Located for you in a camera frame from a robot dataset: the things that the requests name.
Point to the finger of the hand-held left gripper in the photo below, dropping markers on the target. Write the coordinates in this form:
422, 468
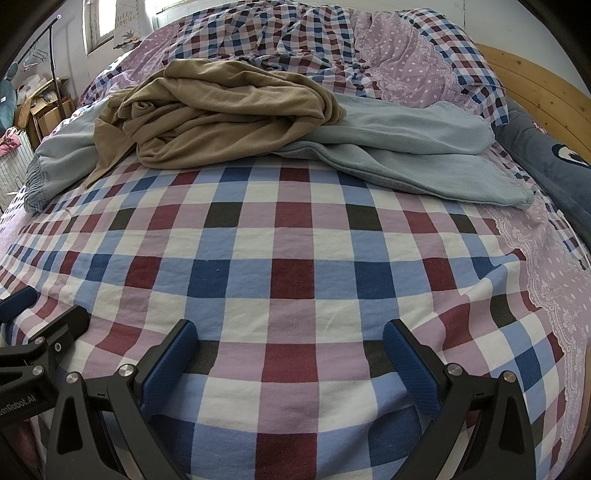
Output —
69, 325
16, 302

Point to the white ribbed suitcase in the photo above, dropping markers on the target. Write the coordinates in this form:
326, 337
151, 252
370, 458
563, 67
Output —
14, 170

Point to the black clothes rack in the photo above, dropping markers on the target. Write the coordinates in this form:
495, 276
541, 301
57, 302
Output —
56, 55

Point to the wooden headboard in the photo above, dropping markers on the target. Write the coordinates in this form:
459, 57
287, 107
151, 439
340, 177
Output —
531, 87

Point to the checked quilt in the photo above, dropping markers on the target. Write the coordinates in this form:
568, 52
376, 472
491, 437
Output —
277, 37

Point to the blue shark plush toy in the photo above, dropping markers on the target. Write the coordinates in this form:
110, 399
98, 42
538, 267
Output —
7, 101

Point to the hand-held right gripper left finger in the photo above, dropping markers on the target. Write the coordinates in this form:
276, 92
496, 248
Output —
168, 364

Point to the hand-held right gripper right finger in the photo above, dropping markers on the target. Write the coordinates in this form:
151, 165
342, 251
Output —
411, 364

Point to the open brown cardboard boxes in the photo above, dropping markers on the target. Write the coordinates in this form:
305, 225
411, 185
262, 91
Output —
46, 110

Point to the white printed curtain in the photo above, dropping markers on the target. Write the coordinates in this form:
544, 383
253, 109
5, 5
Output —
129, 27

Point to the dark blue plush pillow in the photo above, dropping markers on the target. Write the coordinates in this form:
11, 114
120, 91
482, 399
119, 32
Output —
545, 152

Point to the light blue-grey pants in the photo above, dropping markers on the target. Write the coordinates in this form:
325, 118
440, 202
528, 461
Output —
415, 138

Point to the window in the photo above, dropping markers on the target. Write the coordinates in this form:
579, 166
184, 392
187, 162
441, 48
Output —
99, 21

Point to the tan shirt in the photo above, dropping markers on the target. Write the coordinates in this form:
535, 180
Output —
207, 115

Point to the pink cloth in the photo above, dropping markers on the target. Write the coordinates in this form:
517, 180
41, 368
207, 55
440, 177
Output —
9, 141

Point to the checked bed sheet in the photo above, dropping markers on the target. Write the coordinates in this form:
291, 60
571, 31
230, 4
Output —
295, 258

